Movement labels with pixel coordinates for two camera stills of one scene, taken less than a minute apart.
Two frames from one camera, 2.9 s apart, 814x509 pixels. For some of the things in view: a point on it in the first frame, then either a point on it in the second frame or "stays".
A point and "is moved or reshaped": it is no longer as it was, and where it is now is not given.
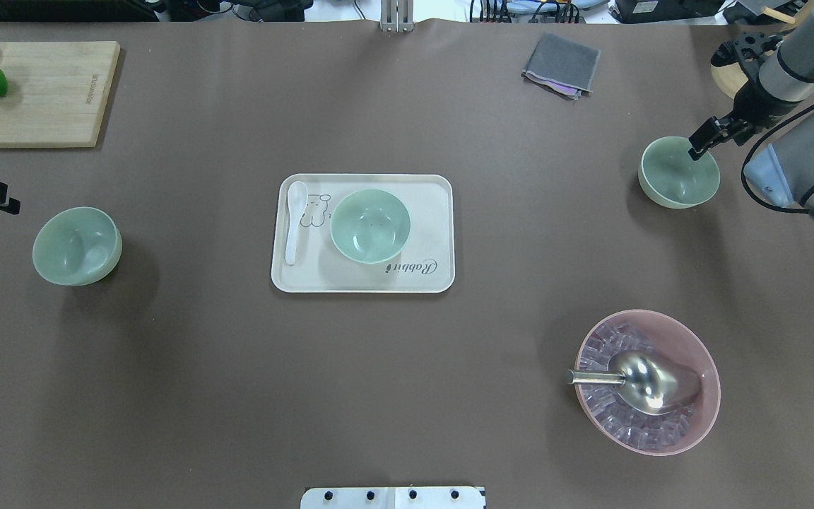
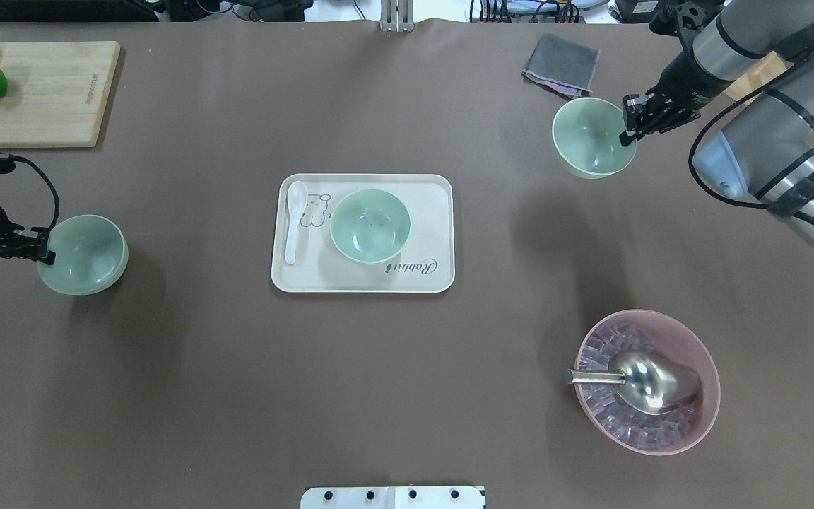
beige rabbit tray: [426, 264] stays
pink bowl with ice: [660, 334] stays
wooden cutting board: [56, 95] stays
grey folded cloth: [562, 66] stays
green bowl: [78, 246] is moved or reshaped
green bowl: [670, 177] to [586, 136]
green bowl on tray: [370, 226] stays
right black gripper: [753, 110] to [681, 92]
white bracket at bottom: [393, 498] stays
